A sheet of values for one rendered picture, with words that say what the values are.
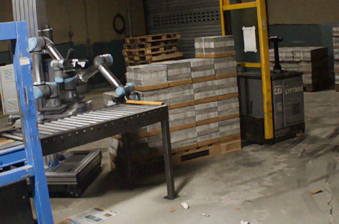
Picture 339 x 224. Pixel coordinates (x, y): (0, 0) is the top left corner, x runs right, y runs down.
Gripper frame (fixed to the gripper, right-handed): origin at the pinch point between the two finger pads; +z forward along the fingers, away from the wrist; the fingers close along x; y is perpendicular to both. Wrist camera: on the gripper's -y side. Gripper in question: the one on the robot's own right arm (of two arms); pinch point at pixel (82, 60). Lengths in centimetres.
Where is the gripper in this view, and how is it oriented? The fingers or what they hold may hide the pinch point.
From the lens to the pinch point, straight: 366.7
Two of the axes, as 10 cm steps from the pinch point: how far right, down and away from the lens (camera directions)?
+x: -5.5, 0.3, -8.3
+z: 8.3, 0.1, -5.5
